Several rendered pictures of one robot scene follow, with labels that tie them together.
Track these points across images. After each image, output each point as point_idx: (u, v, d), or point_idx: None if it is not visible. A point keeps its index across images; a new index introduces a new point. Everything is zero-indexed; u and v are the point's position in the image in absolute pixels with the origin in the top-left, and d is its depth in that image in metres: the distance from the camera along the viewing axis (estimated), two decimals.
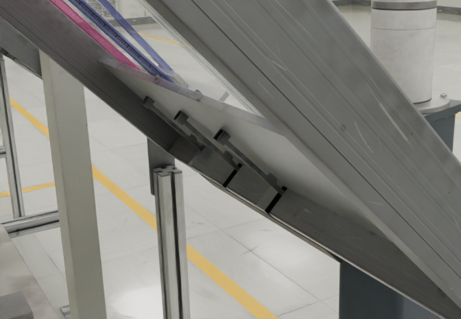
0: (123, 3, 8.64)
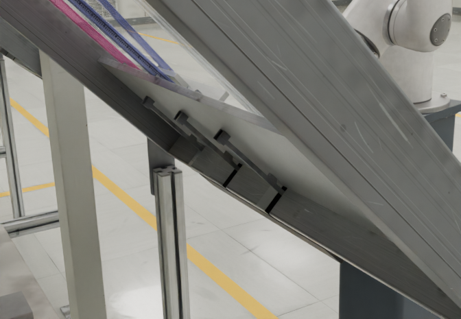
0: (123, 3, 8.64)
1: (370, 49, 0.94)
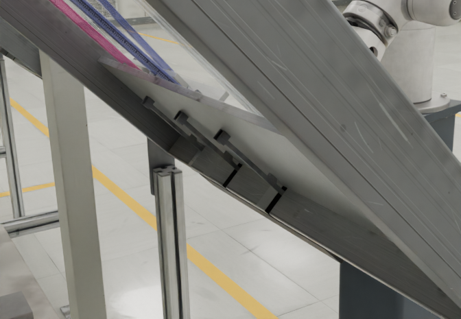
0: (123, 3, 8.64)
1: (388, 23, 0.94)
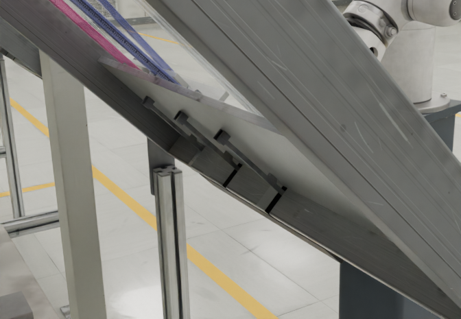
0: (123, 3, 8.64)
1: (388, 24, 0.95)
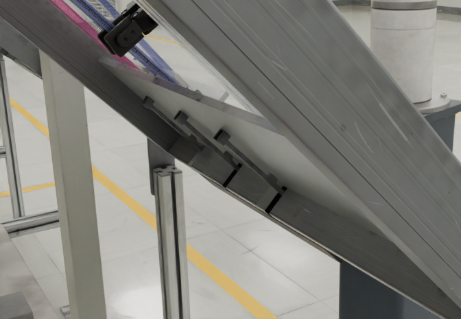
0: (123, 3, 8.64)
1: None
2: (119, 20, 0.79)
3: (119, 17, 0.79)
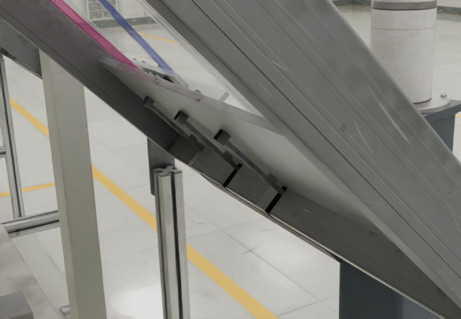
0: (123, 3, 8.64)
1: None
2: None
3: None
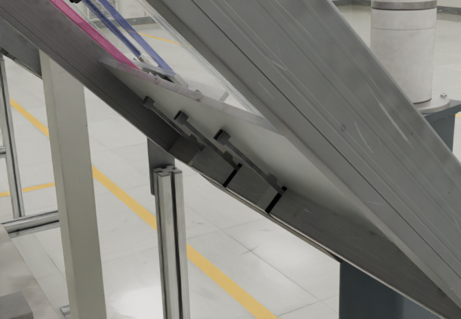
0: (123, 3, 8.64)
1: None
2: None
3: None
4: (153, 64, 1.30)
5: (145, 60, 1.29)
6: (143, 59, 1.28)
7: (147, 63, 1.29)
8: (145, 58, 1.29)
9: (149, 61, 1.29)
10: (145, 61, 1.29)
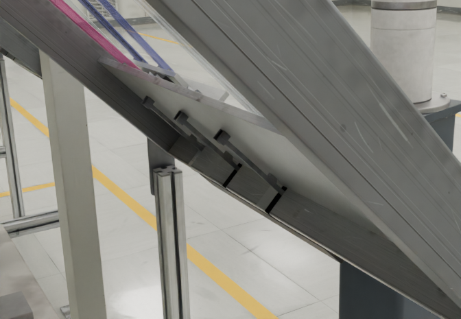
0: (123, 3, 8.64)
1: None
2: None
3: None
4: None
5: None
6: None
7: None
8: None
9: None
10: None
